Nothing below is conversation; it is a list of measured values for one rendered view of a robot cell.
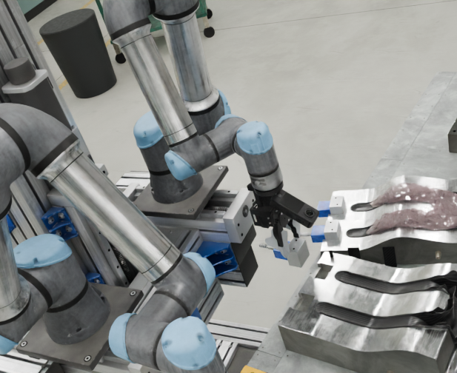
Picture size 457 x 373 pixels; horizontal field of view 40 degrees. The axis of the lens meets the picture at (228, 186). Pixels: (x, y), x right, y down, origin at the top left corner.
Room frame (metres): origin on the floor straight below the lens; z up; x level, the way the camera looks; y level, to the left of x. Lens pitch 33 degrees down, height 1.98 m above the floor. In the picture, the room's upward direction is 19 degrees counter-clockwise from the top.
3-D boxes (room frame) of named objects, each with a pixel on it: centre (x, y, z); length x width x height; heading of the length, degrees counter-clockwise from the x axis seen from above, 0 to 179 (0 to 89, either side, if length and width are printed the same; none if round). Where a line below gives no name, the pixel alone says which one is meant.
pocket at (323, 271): (1.14, -0.15, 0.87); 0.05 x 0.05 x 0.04; 46
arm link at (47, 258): (1.09, 0.43, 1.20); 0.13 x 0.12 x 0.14; 140
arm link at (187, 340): (0.68, 0.14, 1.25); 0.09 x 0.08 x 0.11; 50
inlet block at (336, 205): (1.42, -0.24, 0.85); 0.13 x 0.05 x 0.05; 64
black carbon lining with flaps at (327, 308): (0.96, -0.27, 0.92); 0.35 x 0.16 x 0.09; 46
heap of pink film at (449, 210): (1.26, -0.45, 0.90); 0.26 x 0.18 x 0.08; 64
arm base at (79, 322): (1.10, 0.43, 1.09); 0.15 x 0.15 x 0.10
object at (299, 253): (1.22, -0.08, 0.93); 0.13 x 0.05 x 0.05; 47
